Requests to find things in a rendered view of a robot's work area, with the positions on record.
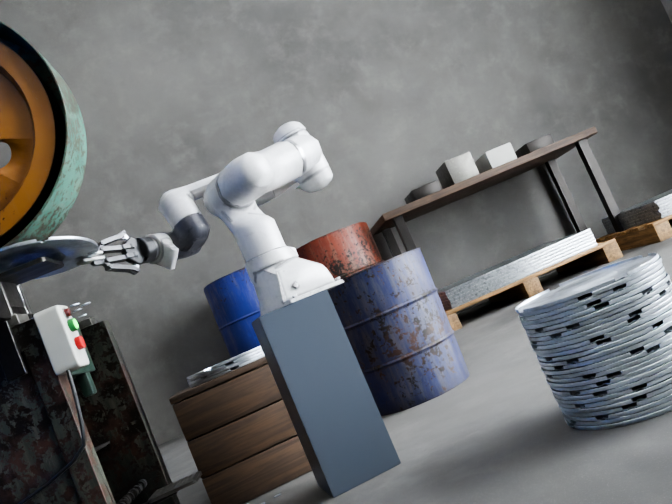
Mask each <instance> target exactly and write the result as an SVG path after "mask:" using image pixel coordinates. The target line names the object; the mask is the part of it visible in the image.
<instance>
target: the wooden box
mask: <svg viewBox="0 0 672 504"><path fill-rule="evenodd" d="M169 401H170V403H171V404H174V403H175V404H174V405H173V409H174V411H175V414H176V417H177V419H178V422H179V424H180V427H181V429H182V432H183V434H184V437H185V439H186V441H187V444H188V447H189V449H190V452H191V454H192V457H193V459H194V462H195V464H196V467H197V469H198V471H201V472H202V475H201V479H202V482H203V484H204V487H205V489H206V492H207V494H208V497H209V499H210V502H211V504H244V503H246V502H248V501H250V500H252V499H254V498H256V497H258V496H260V495H262V494H264V493H266V492H268V491H270V490H272V489H275V488H277V487H279V486H281V485H283V484H285V483H287V482H289V481H291V480H293V479H295V478H297V477H299V476H301V475H303V474H305V473H308V472H310V471H312V469H311V466H310V464H309V461H308V459H307V457H306V454H305V452H304V449H303V447H302V445H301V442H300V440H299V437H298V435H297V432H296V430H295V428H294V425H293V423H292V420H291V418H290V416H289V413H288V411H287V408H286V406H285V403H284V401H283V399H282V396H281V394H280V391H279V389H278V386H277V384H276V382H275V379H274V377H273V374H272V372H271V370H270V367H269V365H268V362H267V360H266V357H265V356H264V357H262V358H260V359H258V360H256V361H253V362H251V363H249V364H247V365H244V366H242V367H240V368H237V369H235V370H233V371H230V372H228V373H226V374H224V375H221V376H219V377H216V378H214V379H212V380H209V381H207V382H204V383H202V384H200V385H197V386H194V387H188V388H186V389H184V390H181V391H179V392H177V393H176V394H175V395H173V396H172V397H171V398H169Z"/></svg>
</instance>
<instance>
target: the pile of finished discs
mask: <svg viewBox="0 0 672 504"><path fill-rule="evenodd" d="M259 352H260V353H259ZM257 353H258V354H257ZM264 356H265V355H264V353H263V350H262V348H261V345H260V346H258V347H256V348H254V349H252V350H250V351H246V352H244V353H242V354H239V355H237V356H235V357H232V358H230V359H228V360H225V361H223V362H221V363H218V364H216V365H214V366H211V367H209V368H207V369H205V370H202V371H200V372H198V373H196V374H194V375H191V376H189V377H187V379H189V380H187V382H189V383H188V384H189V385H190V387H194V386H197V385H200V384H202V383H204V382H207V381H209V380H212V379H214V378H216V377H219V376H221V375H224V374H226V373H228V372H230V371H233V370H235V369H237V368H240V367H242V366H244V365H247V364H249V363H251V362H253V361H256V360H258V359H260V358H262V357H264ZM201 377H203V378H202V379H201Z"/></svg>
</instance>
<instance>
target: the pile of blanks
mask: <svg viewBox="0 0 672 504"><path fill-rule="evenodd" d="M518 317H519V319H520V322H521V323H522V327H523V328H524V329H525V331H526V334H527V337H528V339H529V342H530V345H531V347H532V350H533V351H534V352H535V353H537V354H536V357H537V359H538V362H539V363H540V365H541V367H540V368H541V371H542V372H543V373H544V375H545V376H546V381H547V383H548V384H549V385H550V389H551V391H552V393H553V396H554V398H555V400H556V401H557V403H558V406H559V408H560V409H561V411H562V414H563V416H564V419H565V422H566V423H567V425H569V426H570V427H572V428H575V429H580V430H600V429H608V428H615V427H620V426H625V425H629V424H633V423H637V422H640V421H644V420H647V419H650V418H653V417H656V416H659V415H661V414H664V413H667V412H669V411H671V410H672V282H671V280H670V276H669V274H668V273H666V271H665V268H664V266H663V264H662V258H661V256H659V258H658V259H657V260H656V261H655V262H654V263H653V264H651V265H649V266H648V267H646V268H644V269H642V270H640V271H638V272H636V273H634V274H632V275H630V276H628V277H626V278H624V279H620V280H619V281H617V282H615V283H612V284H610V285H608V286H605V287H603V288H600V289H598V290H595V291H593V292H590V293H588V294H585V295H583V296H580V297H577V298H574V299H572V300H569V301H566V302H563V303H560V304H557V305H554V306H550V307H547V308H544V309H540V310H536V311H532V312H527V313H519V316H518Z"/></svg>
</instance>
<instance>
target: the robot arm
mask: <svg viewBox="0 0 672 504"><path fill-rule="evenodd" d="M273 141H274V144H273V145H271V146H269V147H267V148H265V149H263V150H261V151H257V152H247V153H245V154H243V155H241V156H239V157H237V158H235V159H234V160H232V161H231V162H230V163H229V164H228V165H227V166H226V167H225V168H224V169H223V170H222V171H221V172H220V173H219V174H216V175H213V176H211V177H208V178H205V179H203V180H200V181H197V182H195V183H192V184H189V185H187V186H183V187H179V188H175V189H172V190H169V191H167V192H165V193H164V194H163V195H162V197H161V198H160V202H159V206H158V210H159V211H160V212H161V214H162V215H163V216H164V218H165V219H166V220H167V222H168V223H169V225H170V226H171V228H172V229H173V231H171V232H168V233H164V232H160V233H156V234H149V235H147V236H145V237H141V238H132V237H128V236H127V235H126V231H125V230H123V231H121V232H120V233H118V234H117V235H115V236H112V237H109V238H107V239H104V240H101V241H100V242H98V243H97V244H98V248H99V249H98V252H97V254H96V255H95V256H94V257H92V258H85V259H82V260H80V261H79V262H77V263H76V264H77V265H85V264H91V266H93V267H94V266H100V265H102V266H104V270H105V271H109V272H127V273H130V274H133V275H135V274H137V273H138V272H140V271H141V270H140V268H139V265H141V264H144V263H150V264H157V265H160V266H163V267H165V268H167V269H171V270H172V269H175V266H176V262H177V260H179V259H183V258H187V257H190V256H192V255H194V254H196V253H198V252H199V251H200V250H201V248H202V246H203V245H204V243H205V242H206V240H207V238H208V236H209V233H210V226H209V224H208V223H207V221H206V220H205V218H204V216H203V215H202V214H201V212H200V211H199V209H198V207H197V206H196V204H195V203H194V201H195V200H197V199H200V198H202V197H204V200H203V201H204V204H205V207H206V208H207V210H208V211H209V212H210V213H211V214H213V215H214V216H216V217H218V218H220V219H221V220H222V221H223V222H224V224H225V225H226V226H227V227H228V229H229V230H230V231H231V232H232V234H233V235H234V237H235V239H236V242H237V244H238V246H239V248H240V251H241V253H242V255H243V257H244V260H245V262H246V264H245V267H246V270H247V273H248V275H249V278H250V280H251V282H252V283H253V284H254V287H255V291H256V294H257V297H258V300H259V306H260V314H261V316H263V315H265V314H267V313H270V312H272V311H275V310H277V309H279V308H282V307H284V306H287V305H289V304H291V303H294V302H296V301H299V300H301V299H303V298H306V297H308V296H311V295H313V294H315V293H318V292H320V291H323V290H325V289H327V290H330V289H332V288H334V287H336V286H338V285H340V284H342V283H344V281H343V280H342V279H341V280H340V277H337V278H335V280H334V278H333V277H332V275H331V274H330V272H329V271H328V269H327V268H326V267H325V266H324V265H323V264H320V263H316V262H313V261H309V260H306V259H302V258H298V254H297V251H296V249H295V248H293V247H289V246H286V245H285V243H284V241H283V238H282V236H281V234H280V232H279V229H278V227H277V225H276V223H275V220H274V219H273V218H271V217H269V216H267V215H265V214H264V213H263V212H262V211H261V210H260V209H259V208H258V205H263V204H265V203H267V202H269V201H270V200H272V199H273V198H276V197H278V196H279V195H281V194H282V193H284V192H285V191H287V190H288V189H289V188H290V187H291V186H292V185H293V184H295V183H299V184H300V185H299V186H298V187H296V188H295V189H296V190H297V189H301V190H303V191H305V192H310V193H311V192H317V191H320V190H322V189H323V188H325V187H326V186H328V184H329V183H330V181H331V180H332V177H333V174H332V171H331V169H330V167H329V165H328V163H327V161H326V159H325V157H324V155H323V153H322V150H321V147H320V145H319V142H318V140H316V139H315V138H313V137H312V136H310V135H309V133H308V132H307V131H306V128H305V127H304V126H303V125H302V124H301V123H300V122H295V121H293V122H288V123H286V124H284V125H282V126H280V127H279V129H278V130H277V131H276V132H275V134H274V137H273ZM117 240H125V241H124V243H123V244H122V245H116V246H105V245H107V244H110V243H113V242H115V241H117ZM106 253H122V255H120V256H114V257H109V258H108V257H107V258H105V256H100V255H101V254H106ZM125 261H127V262H128V263H130V264H132V265H121V264H113V263H118V262H125Z"/></svg>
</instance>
